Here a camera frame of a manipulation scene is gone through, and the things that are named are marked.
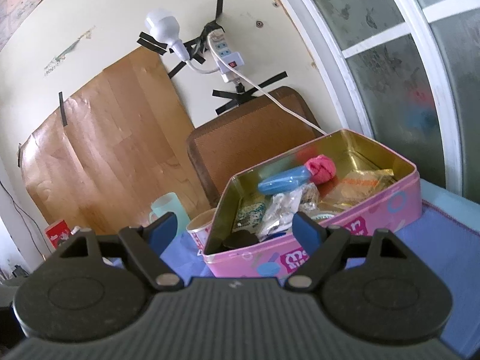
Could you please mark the white power strip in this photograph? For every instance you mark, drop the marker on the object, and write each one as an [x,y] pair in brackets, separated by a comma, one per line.
[225,58]

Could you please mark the teal plastic cup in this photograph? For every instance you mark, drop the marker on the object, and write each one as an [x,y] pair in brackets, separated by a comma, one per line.
[169,203]

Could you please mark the blue plastic case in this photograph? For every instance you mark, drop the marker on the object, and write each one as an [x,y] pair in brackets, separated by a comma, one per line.
[285,181]

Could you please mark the white light bulb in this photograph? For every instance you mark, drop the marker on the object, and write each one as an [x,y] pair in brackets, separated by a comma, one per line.
[164,28]

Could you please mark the wood pattern wall sheet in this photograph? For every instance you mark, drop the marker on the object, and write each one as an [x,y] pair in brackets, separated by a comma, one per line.
[117,145]

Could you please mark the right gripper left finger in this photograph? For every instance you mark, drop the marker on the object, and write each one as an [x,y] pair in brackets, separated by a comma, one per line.
[93,286]

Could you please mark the white red can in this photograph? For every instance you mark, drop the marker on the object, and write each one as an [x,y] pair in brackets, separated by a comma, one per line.
[200,227]

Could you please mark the pink tin box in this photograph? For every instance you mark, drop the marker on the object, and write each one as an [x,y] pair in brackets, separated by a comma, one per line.
[241,254]

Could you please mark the green pocket tissue pack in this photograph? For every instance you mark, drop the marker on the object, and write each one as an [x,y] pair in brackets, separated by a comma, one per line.
[249,217]

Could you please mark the pink soft ball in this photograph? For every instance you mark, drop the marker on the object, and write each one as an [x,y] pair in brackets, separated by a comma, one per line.
[322,169]

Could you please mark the gold snack packet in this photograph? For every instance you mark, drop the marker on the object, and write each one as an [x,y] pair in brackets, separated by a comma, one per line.
[355,187]

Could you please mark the red cereal box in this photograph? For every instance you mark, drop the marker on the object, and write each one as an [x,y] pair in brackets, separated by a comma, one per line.
[58,233]

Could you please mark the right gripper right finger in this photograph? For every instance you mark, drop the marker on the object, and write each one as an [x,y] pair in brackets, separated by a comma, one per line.
[373,287]

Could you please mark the clear plastic packet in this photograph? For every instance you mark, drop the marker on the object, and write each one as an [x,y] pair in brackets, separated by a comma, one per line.
[282,207]

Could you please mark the blue patterned tablecloth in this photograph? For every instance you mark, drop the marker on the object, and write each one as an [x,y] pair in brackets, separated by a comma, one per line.
[446,238]

